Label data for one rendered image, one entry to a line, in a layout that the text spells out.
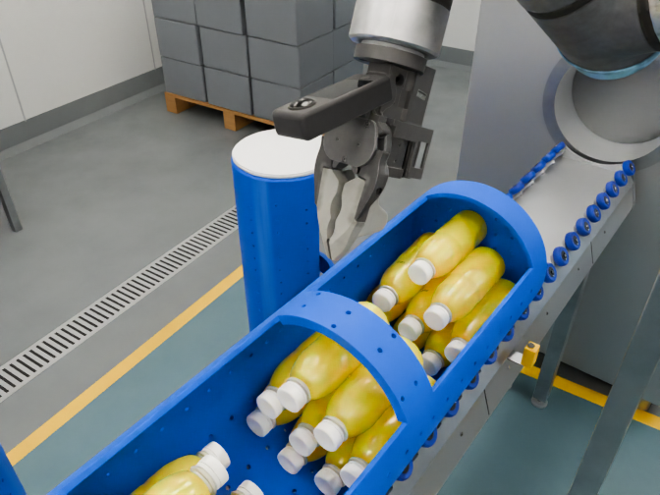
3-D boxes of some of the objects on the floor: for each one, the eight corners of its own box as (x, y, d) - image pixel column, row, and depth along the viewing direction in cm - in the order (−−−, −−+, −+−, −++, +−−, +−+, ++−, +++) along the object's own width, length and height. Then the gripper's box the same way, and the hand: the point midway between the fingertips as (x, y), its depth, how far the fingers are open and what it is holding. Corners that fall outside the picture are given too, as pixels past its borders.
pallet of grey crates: (362, 109, 443) (369, -72, 373) (301, 150, 388) (295, -52, 319) (237, 78, 495) (222, -85, 426) (167, 110, 441) (137, -71, 371)
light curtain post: (567, 560, 175) (878, -118, 76) (559, 577, 172) (877, -115, 72) (546, 547, 178) (820, -121, 79) (538, 564, 175) (816, -118, 75)
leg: (549, 401, 223) (592, 267, 186) (543, 411, 219) (586, 277, 182) (534, 393, 226) (574, 260, 189) (528, 403, 222) (568, 269, 185)
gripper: (458, 69, 59) (404, 273, 63) (392, 61, 65) (347, 247, 69) (402, 46, 53) (347, 273, 57) (335, 40, 59) (289, 246, 63)
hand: (330, 247), depth 61 cm, fingers closed
